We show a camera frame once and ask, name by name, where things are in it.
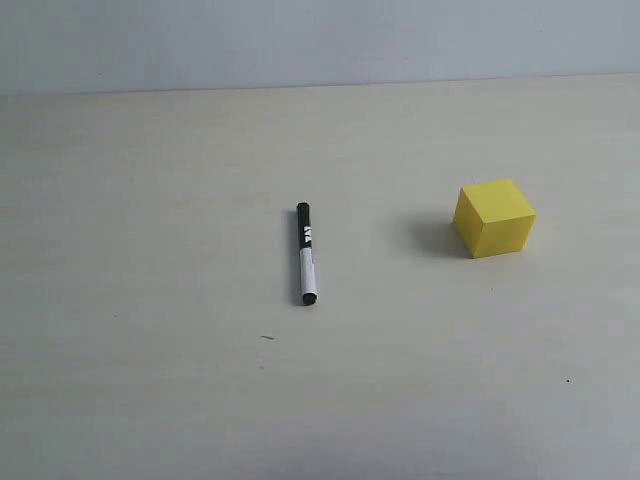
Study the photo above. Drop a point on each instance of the black and white marker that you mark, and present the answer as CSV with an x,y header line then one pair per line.
x,y
307,268

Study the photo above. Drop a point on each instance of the yellow cube block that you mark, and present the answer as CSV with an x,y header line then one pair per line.
x,y
493,218

